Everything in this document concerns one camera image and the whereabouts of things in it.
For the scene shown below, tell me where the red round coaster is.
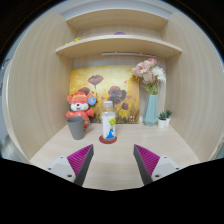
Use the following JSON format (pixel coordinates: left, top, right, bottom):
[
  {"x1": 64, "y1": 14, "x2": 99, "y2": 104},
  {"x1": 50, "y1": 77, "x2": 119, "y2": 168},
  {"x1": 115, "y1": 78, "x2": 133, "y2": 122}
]
[{"x1": 99, "y1": 135, "x2": 117, "y2": 144}]

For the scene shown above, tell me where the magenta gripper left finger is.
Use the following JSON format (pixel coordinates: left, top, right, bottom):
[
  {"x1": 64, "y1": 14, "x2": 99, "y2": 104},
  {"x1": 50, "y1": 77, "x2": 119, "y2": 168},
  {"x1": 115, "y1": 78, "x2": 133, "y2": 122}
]
[{"x1": 46, "y1": 145, "x2": 94, "y2": 186}]

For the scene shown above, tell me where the purple round object on shelf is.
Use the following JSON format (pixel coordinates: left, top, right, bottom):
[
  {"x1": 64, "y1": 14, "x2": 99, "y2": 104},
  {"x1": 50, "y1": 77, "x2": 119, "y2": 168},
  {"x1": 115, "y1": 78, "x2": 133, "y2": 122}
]
[{"x1": 114, "y1": 32, "x2": 127, "y2": 35}]

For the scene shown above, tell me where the wooden lower shelf board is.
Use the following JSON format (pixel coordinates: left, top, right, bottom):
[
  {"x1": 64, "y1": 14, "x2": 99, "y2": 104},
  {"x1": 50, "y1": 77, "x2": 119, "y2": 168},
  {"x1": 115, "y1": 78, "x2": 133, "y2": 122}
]
[{"x1": 56, "y1": 35, "x2": 182, "y2": 59}]

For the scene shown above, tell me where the teal ceramic vase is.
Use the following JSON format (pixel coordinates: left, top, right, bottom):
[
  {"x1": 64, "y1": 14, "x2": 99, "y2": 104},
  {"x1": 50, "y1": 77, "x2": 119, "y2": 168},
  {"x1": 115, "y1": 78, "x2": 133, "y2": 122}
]
[{"x1": 143, "y1": 95, "x2": 158, "y2": 126}]

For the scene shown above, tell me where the small potted plant behind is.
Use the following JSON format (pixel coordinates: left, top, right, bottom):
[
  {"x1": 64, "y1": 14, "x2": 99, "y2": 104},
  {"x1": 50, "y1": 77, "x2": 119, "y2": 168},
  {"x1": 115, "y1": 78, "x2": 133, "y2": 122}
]
[{"x1": 166, "y1": 110, "x2": 173, "y2": 126}]

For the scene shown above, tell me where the clear plastic water bottle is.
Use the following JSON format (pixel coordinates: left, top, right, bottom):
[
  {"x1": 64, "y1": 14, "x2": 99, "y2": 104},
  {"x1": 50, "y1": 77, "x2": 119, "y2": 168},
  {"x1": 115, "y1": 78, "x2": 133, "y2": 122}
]
[{"x1": 101, "y1": 101, "x2": 116, "y2": 140}]

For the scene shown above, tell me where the wooden upper shelf board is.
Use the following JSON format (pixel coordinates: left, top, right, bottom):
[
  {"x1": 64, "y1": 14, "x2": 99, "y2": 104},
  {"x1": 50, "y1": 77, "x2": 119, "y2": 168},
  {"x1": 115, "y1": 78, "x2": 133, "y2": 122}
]
[{"x1": 67, "y1": 9, "x2": 168, "y2": 31}]

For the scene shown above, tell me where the small potted succulent white pot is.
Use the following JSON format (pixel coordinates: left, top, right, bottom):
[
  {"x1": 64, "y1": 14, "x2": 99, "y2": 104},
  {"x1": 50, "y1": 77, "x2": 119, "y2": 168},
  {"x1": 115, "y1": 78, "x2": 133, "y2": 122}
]
[{"x1": 158, "y1": 112, "x2": 167, "y2": 128}]

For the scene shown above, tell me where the yellow object on shelf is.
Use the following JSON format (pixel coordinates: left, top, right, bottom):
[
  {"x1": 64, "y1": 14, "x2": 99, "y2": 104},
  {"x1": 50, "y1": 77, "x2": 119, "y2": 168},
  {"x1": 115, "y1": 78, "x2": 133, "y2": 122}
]
[{"x1": 64, "y1": 37, "x2": 82, "y2": 45}]

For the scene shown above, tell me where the wooden shelf board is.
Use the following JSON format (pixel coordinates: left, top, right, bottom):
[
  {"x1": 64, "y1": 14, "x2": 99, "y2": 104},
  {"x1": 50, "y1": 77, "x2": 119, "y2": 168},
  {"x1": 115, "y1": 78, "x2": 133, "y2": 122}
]
[
  {"x1": 67, "y1": 9, "x2": 168, "y2": 31},
  {"x1": 56, "y1": 35, "x2": 182, "y2": 59}
]

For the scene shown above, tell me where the pink white flower bouquet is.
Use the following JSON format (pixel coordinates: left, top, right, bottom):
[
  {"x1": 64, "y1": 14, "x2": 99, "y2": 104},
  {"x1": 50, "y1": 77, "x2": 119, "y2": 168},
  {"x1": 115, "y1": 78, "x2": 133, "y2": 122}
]
[{"x1": 132, "y1": 58, "x2": 166, "y2": 95}]

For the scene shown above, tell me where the red plush toy figure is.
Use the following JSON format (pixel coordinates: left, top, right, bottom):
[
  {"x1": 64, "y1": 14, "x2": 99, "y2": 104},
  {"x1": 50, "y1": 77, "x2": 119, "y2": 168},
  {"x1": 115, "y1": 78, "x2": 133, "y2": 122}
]
[{"x1": 66, "y1": 91, "x2": 96, "y2": 127}]

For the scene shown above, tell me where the grey mug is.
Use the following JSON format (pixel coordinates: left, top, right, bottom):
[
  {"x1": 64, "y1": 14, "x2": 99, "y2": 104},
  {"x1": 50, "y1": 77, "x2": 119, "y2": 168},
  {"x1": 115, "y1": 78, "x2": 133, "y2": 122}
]
[{"x1": 67, "y1": 116, "x2": 90, "y2": 140}]

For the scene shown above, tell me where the yellow poppy flower painting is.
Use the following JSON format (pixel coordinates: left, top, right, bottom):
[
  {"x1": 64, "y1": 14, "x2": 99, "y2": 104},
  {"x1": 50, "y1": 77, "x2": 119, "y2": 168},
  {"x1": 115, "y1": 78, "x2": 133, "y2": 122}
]
[{"x1": 69, "y1": 65, "x2": 140, "y2": 124}]

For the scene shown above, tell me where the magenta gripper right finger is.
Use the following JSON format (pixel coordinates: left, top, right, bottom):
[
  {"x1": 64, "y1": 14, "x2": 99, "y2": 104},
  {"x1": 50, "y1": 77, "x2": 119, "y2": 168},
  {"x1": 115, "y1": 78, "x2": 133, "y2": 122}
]
[{"x1": 133, "y1": 144, "x2": 180, "y2": 185}]

